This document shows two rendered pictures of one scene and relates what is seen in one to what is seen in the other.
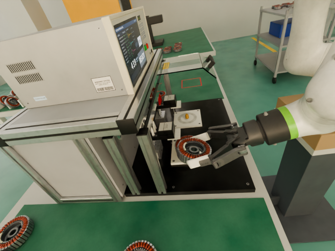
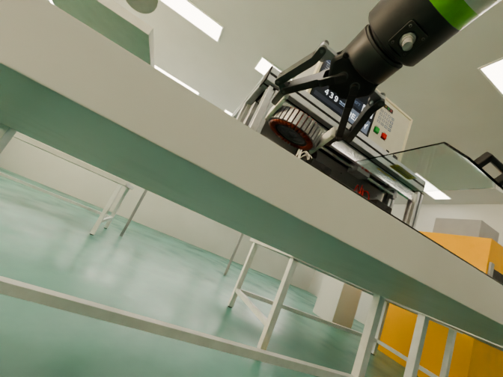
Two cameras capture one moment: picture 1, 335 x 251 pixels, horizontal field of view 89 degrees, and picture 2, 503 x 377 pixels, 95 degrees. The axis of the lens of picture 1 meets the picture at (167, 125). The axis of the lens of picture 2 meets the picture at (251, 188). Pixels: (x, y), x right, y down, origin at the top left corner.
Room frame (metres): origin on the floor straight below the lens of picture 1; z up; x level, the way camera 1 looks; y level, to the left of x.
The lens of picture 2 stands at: (0.15, -0.42, 0.66)
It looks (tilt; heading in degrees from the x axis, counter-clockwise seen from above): 13 degrees up; 60
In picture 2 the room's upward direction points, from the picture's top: 24 degrees clockwise
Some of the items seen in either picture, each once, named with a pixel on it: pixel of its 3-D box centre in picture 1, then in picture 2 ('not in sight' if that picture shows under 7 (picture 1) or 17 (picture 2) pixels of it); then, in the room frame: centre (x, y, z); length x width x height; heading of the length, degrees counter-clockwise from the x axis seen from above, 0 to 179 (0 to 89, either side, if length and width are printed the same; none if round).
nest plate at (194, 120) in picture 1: (187, 118); not in sight; (0.78, -0.12, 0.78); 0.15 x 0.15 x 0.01; 78
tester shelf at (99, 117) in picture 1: (103, 82); (314, 152); (0.73, 0.22, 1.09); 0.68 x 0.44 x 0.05; 168
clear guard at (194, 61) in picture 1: (179, 68); (424, 179); (0.86, -0.13, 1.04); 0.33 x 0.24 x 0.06; 78
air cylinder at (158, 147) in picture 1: (155, 149); not in sight; (0.57, 0.08, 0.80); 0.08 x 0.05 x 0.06; 168
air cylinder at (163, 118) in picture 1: (161, 118); not in sight; (0.81, 0.03, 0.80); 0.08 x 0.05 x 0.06; 168
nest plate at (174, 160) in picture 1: (188, 150); not in sight; (0.54, -0.07, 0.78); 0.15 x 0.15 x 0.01; 78
